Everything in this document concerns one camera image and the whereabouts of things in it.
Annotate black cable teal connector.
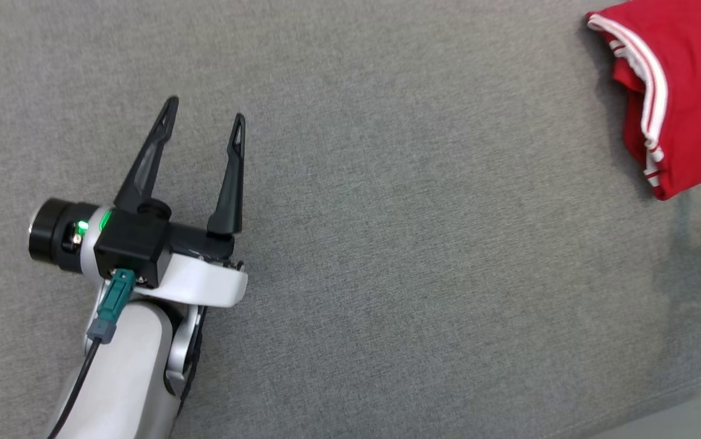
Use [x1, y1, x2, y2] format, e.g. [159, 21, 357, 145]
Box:
[48, 270, 137, 439]

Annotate red jersey white sleeves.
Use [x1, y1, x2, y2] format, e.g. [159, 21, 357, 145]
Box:
[586, 0, 701, 201]

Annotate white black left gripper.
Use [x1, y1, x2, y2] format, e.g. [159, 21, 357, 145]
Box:
[29, 96, 248, 309]

